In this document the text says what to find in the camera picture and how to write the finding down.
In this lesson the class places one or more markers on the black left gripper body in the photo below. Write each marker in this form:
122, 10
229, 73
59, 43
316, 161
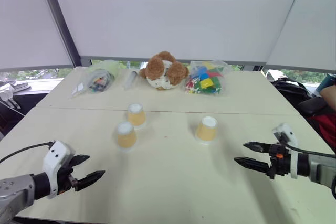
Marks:
64, 174

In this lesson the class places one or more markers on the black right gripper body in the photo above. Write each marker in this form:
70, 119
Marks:
279, 159

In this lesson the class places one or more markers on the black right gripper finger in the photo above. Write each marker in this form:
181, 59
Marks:
257, 147
253, 164

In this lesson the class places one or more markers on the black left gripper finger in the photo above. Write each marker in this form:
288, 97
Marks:
90, 177
78, 159

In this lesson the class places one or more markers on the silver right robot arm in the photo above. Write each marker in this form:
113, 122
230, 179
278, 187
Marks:
319, 167

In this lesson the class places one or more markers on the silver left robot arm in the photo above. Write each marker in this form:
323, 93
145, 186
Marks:
15, 192

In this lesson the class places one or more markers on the yellow paper cup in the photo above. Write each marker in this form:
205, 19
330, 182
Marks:
207, 130
136, 116
126, 137

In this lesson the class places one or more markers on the person in red clothing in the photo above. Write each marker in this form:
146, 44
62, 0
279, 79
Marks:
326, 119

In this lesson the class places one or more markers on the black backpack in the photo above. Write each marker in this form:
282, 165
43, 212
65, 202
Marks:
302, 95

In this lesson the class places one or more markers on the clear bag of small parts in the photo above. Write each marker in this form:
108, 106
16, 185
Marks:
98, 78

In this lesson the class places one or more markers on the bag of colourful blocks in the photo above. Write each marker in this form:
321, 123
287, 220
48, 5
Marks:
206, 78

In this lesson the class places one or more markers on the clear plastic syringe bag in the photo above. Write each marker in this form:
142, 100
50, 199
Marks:
130, 79

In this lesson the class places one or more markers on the white items on sill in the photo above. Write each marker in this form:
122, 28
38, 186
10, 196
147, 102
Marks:
11, 90

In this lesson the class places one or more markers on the brown white plush toy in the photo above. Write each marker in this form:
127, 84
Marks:
164, 70

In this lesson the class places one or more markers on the white roller blind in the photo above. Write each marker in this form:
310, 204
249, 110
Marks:
29, 19
173, 15
307, 22

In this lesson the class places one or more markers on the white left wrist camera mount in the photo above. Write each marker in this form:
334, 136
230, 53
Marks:
55, 155

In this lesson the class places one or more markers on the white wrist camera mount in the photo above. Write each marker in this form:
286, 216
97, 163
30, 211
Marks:
55, 155
287, 136

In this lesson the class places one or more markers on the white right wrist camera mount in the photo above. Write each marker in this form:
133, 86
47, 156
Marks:
287, 136

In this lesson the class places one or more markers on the dark window frame post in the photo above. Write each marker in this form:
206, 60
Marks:
59, 19

